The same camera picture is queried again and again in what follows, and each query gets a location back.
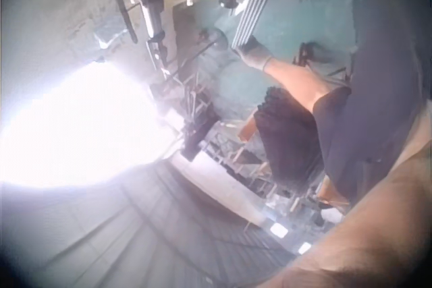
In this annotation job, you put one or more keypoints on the person's left hand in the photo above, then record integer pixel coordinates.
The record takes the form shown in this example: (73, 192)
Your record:
(254, 54)

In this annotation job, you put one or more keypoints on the person's left fingers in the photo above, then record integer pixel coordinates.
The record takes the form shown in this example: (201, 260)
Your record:
(243, 48)

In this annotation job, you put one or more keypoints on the bundle of grey metal profiles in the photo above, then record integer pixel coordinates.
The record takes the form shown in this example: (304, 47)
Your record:
(254, 1)

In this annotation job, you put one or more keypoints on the black round knob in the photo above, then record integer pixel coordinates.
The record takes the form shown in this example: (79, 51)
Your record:
(228, 2)

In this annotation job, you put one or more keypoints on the green machine body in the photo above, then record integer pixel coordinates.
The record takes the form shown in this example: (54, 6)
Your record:
(297, 18)

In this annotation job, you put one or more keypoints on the orange wooden block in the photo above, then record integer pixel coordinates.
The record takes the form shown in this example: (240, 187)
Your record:
(248, 129)

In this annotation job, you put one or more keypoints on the bundle of black rods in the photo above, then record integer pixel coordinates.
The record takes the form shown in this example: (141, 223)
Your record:
(287, 136)

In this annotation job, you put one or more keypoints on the black metal lever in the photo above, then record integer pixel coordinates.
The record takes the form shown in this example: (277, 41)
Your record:
(123, 8)

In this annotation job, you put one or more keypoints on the white cloth roll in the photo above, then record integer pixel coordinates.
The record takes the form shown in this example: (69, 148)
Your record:
(216, 183)

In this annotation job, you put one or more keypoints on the metal frame rack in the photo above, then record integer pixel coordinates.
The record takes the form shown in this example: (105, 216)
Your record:
(199, 119)

